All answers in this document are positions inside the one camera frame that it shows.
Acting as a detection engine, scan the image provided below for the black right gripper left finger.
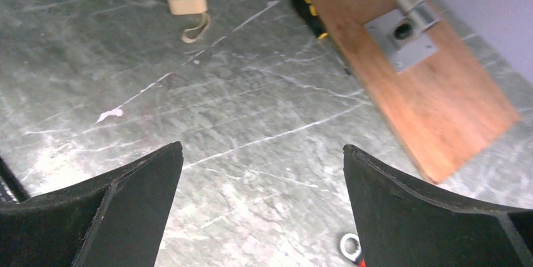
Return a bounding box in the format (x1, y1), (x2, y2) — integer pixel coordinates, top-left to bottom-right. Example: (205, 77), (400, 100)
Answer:
(1, 142), (184, 266)

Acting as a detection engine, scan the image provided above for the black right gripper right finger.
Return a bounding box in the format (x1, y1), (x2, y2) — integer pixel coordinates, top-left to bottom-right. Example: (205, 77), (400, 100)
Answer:
(343, 144), (532, 266)

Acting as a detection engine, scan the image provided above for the brown plywood board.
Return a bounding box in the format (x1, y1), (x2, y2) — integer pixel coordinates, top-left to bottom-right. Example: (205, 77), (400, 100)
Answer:
(311, 0), (520, 183)

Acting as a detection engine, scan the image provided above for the beige black folding umbrella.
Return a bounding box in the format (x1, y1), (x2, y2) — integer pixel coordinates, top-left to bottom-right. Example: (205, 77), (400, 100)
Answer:
(167, 0), (211, 43)

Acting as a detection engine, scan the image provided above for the yellow black screwdriver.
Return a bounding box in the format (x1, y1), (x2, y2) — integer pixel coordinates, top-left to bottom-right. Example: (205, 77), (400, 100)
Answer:
(289, 0), (353, 77)

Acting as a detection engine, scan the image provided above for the red handled adjustable wrench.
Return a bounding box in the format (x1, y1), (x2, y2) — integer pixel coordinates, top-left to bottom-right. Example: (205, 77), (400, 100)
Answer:
(339, 232), (366, 267)

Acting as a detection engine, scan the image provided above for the metal stand bracket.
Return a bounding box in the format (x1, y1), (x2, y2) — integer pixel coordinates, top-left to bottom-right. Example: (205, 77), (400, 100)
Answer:
(364, 0), (440, 74)

